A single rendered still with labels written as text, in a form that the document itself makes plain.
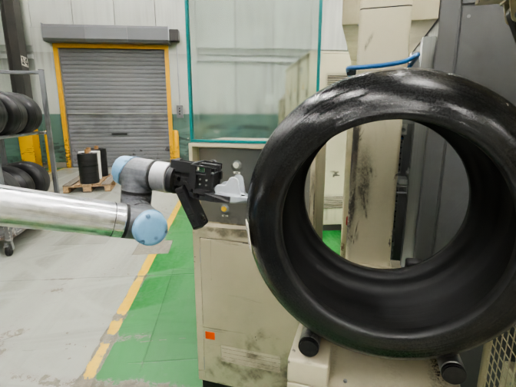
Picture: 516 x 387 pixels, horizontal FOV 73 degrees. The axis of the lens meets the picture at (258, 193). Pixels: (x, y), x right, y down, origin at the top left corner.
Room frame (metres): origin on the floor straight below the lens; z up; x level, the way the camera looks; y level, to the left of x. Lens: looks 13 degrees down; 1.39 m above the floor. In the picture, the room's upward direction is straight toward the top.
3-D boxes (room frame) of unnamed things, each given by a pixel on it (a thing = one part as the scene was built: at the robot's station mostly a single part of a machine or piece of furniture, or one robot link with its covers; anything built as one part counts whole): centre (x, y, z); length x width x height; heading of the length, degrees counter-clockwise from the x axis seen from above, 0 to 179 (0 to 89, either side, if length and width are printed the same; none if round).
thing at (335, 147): (4.86, -0.83, 1.05); 1.61 x 0.73 x 2.10; 5
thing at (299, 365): (0.83, -0.16, 0.83); 0.36 x 0.09 x 0.06; 164
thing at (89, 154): (6.82, 3.25, 0.38); 1.20 x 0.80 x 0.76; 13
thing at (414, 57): (1.04, -0.35, 1.51); 0.19 x 0.19 x 0.06; 74
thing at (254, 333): (1.63, -0.01, 0.63); 0.56 x 0.41 x 1.27; 74
